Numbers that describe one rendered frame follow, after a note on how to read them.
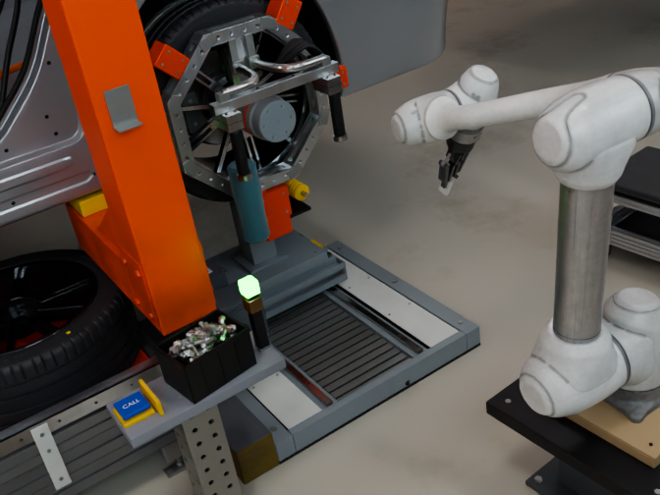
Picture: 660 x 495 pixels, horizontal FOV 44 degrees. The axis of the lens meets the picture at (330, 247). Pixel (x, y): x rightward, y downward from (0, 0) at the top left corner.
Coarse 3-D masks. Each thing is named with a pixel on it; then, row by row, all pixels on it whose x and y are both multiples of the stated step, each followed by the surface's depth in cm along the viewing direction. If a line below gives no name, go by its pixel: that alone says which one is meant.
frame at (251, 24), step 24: (240, 24) 239; (264, 24) 243; (192, 48) 237; (192, 72) 235; (168, 96) 235; (312, 96) 267; (168, 120) 241; (312, 120) 270; (312, 144) 269; (192, 168) 246; (288, 168) 267
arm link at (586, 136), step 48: (576, 96) 143; (624, 96) 143; (576, 144) 140; (624, 144) 144; (576, 192) 152; (576, 240) 157; (576, 288) 163; (576, 336) 170; (528, 384) 176; (576, 384) 172; (624, 384) 182
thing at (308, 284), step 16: (336, 256) 302; (304, 272) 296; (320, 272) 298; (336, 272) 298; (272, 288) 290; (288, 288) 292; (304, 288) 292; (320, 288) 296; (272, 304) 286; (288, 304) 290
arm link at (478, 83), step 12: (468, 72) 196; (480, 72) 195; (492, 72) 196; (456, 84) 199; (468, 84) 195; (480, 84) 194; (492, 84) 195; (456, 96) 196; (468, 96) 196; (480, 96) 196; (492, 96) 197
